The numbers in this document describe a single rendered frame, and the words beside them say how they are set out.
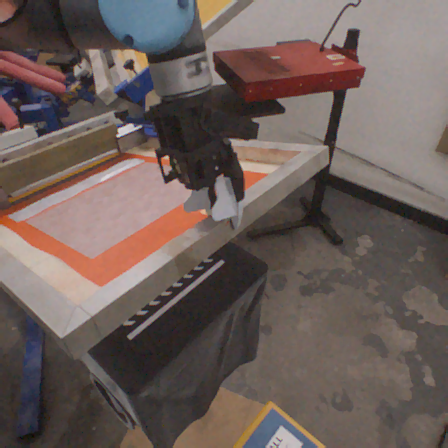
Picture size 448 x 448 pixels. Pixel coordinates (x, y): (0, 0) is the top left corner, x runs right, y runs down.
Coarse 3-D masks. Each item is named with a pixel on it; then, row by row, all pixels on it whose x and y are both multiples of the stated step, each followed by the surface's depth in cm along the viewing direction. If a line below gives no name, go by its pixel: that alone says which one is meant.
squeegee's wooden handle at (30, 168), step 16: (96, 128) 100; (112, 128) 102; (64, 144) 94; (80, 144) 97; (96, 144) 100; (112, 144) 103; (16, 160) 87; (32, 160) 89; (48, 160) 92; (64, 160) 95; (80, 160) 98; (0, 176) 85; (16, 176) 88; (32, 176) 90; (48, 176) 93
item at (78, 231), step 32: (96, 192) 88; (32, 224) 79; (64, 224) 75; (96, 224) 72; (128, 224) 69; (160, 224) 67; (192, 224) 64; (64, 256) 64; (96, 256) 61; (128, 256) 59
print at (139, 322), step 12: (204, 264) 94; (216, 264) 94; (192, 276) 90; (204, 276) 90; (168, 288) 88; (180, 288) 88; (192, 288) 88; (156, 300) 85; (168, 300) 85; (180, 300) 85; (144, 312) 82; (156, 312) 82; (132, 324) 80; (144, 324) 80; (132, 336) 78
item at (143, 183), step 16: (80, 176) 101; (128, 176) 93; (144, 176) 91; (160, 176) 88; (256, 176) 77; (112, 192) 85; (128, 192) 83; (144, 192) 81; (160, 192) 80; (176, 192) 78; (160, 208) 73; (176, 208) 71
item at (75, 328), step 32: (256, 160) 84; (288, 160) 77; (320, 160) 73; (256, 192) 62; (288, 192) 67; (224, 224) 56; (0, 256) 61; (160, 256) 51; (192, 256) 52; (32, 288) 50; (128, 288) 46; (160, 288) 49; (64, 320) 43; (96, 320) 43
